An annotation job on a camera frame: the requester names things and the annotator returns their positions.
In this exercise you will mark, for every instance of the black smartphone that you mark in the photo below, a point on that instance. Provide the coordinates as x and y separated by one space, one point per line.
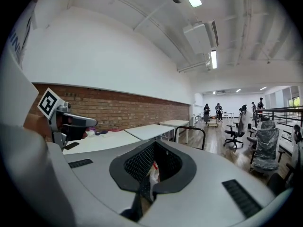
71 145

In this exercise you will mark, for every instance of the person's left forearm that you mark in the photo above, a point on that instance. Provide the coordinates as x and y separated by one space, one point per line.
35 126

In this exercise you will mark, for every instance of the black metal railing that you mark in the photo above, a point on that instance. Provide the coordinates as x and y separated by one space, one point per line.
279 110

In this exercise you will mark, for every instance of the purple cloth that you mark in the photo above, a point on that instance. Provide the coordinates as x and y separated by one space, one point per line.
101 132

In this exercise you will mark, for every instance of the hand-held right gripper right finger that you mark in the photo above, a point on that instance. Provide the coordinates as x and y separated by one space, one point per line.
208 185

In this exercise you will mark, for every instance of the black armchair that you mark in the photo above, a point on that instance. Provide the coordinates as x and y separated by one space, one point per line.
280 182

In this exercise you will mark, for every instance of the white ceiling air conditioner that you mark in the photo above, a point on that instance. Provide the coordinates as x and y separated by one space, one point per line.
198 38

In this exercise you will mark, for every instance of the white table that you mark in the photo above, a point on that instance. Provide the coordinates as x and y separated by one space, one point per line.
149 130
174 122
106 142

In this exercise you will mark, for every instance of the plastic-wrapped office chair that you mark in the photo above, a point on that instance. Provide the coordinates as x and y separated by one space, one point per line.
297 141
266 145

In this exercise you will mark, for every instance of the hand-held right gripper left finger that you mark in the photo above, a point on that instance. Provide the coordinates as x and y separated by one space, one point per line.
94 178

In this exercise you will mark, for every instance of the black office chair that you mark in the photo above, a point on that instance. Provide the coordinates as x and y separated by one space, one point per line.
237 129

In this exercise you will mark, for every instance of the wooden trolley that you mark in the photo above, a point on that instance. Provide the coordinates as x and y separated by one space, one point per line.
213 123

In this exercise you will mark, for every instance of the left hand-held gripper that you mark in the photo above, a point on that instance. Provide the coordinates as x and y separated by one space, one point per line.
48 103

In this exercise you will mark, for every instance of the person's white shirt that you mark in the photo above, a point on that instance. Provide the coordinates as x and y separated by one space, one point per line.
14 103

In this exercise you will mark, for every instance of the pink cloth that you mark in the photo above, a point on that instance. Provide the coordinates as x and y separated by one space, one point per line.
115 129

